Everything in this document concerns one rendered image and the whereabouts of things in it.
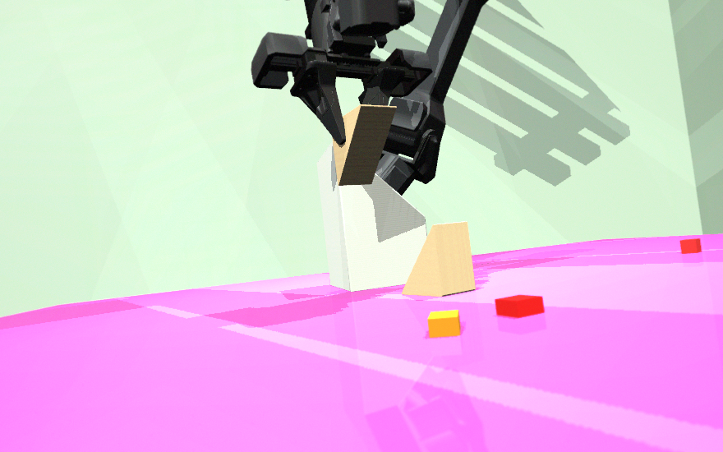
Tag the red block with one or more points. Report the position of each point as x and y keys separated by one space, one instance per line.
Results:
x=690 y=246
x=519 y=306

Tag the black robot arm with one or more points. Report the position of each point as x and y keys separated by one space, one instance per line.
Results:
x=419 y=121

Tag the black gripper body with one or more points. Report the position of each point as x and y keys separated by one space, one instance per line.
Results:
x=279 y=53

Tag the orange block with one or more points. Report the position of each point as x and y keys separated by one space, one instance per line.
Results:
x=444 y=323

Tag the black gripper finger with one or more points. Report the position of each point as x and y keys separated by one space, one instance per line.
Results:
x=379 y=90
x=316 y=88

